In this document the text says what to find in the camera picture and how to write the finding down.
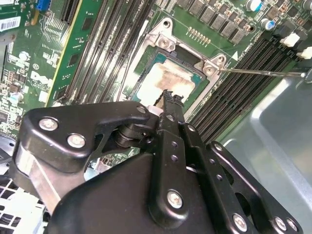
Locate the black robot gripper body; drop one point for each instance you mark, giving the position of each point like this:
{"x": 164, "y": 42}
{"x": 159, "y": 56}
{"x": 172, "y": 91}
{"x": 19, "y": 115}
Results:
{"x": 109, "y": 207}

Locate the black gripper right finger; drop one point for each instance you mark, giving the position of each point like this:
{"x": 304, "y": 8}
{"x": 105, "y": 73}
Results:
{"x": 214, "y": 169}

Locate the silver square CPU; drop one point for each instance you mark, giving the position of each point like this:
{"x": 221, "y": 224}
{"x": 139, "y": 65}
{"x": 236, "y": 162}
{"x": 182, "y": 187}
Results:
{"x": 168, "y": 78}

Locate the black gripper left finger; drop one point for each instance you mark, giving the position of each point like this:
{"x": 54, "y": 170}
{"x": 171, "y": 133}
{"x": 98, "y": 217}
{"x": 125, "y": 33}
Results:
{"x": 97, "y": 113}

